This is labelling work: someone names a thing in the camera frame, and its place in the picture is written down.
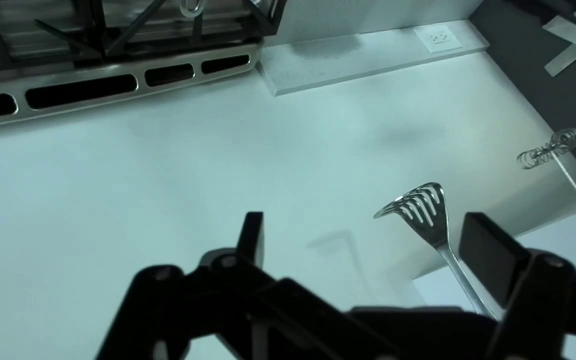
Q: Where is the magnetic knife rack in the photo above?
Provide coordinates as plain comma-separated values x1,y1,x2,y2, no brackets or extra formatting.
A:
469,0,576,129

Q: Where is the white wall outlet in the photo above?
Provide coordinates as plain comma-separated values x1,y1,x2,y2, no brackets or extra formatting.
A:
417,26,461,52

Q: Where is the stainless steel gas stove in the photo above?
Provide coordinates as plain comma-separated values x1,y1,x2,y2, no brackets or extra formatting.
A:
0,0,288,126

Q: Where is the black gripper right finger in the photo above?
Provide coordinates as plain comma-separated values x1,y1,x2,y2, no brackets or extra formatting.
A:
458,212,576,360

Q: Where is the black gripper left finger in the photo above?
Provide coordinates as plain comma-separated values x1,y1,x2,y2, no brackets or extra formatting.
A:
95,209,344,360

